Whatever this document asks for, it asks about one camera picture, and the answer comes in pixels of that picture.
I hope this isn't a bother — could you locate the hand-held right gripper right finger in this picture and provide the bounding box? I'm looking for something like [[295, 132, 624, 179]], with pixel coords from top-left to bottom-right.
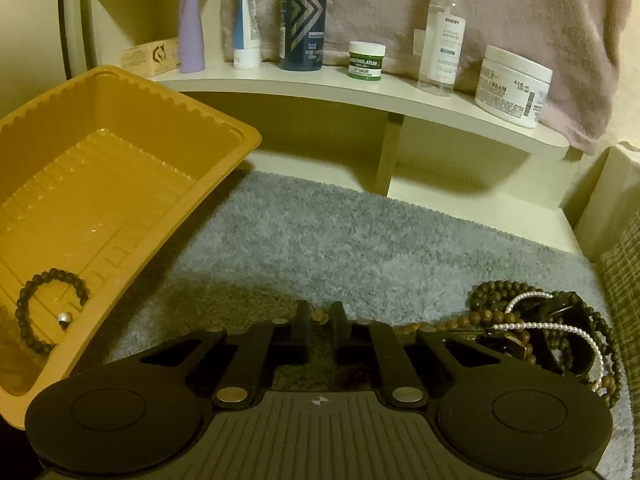
[[331, 301, 501, 408]]

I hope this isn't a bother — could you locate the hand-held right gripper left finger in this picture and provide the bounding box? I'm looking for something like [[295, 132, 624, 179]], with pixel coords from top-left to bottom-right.
[[140, 301, 311, 408]]

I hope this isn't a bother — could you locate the green bead necklace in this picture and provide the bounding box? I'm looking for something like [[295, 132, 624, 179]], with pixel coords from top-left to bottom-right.
[[467, 280, 621, 386]]

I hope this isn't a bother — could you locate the black bangle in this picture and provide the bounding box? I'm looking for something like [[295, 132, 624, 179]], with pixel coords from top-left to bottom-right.
[[530, 292, 603, 376]]

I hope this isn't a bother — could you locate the yellow plastic tray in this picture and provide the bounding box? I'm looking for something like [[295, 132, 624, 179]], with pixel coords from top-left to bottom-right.
[[0, 65, 262, 431]]

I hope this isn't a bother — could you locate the dark bead bracelet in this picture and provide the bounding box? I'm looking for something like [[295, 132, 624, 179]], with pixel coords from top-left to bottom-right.
[[16, 270, 90, 356]]

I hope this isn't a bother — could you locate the grey fuzzy mat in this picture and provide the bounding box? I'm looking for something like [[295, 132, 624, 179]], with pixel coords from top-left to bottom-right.
[[105, 170, 636, 480]]

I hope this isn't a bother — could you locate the cream wooden shelf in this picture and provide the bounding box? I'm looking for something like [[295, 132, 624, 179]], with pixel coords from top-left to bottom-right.
[[97, 0, 571, 211]]

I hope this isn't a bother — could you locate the small green jar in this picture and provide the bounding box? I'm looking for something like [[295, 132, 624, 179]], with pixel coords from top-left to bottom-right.
[[348, 41, 387, 79]]

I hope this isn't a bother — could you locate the striped knit cloth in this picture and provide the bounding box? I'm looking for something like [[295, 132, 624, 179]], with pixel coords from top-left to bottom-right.
[[597, 212, 640, 411]]

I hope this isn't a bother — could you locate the white cream jar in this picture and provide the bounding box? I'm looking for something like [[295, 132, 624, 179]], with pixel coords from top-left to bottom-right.
[[474, 45, 554, 130]]

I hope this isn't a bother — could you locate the clear spray bottle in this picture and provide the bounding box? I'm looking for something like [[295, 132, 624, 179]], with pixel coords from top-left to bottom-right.
[[417, 0, 469, 97]]

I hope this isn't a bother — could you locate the cardboard box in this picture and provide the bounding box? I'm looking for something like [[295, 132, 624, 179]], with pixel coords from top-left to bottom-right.
[[119, 37, 183, 78]]

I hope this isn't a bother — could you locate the purple bottle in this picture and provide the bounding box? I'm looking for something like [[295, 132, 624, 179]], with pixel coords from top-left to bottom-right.
[[178, 0, 207, 74]]

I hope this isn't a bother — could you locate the dark blue spray can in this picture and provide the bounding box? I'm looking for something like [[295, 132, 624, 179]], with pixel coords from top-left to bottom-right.
[[278, 0, 327, 72]]

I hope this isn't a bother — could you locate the white tube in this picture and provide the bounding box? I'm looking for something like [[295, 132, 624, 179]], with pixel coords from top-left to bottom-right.
[[232, 0, 262, 70]]

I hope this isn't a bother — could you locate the pink towel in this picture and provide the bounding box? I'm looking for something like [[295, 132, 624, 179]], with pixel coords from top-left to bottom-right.
[[220, 0, 633, 156]]

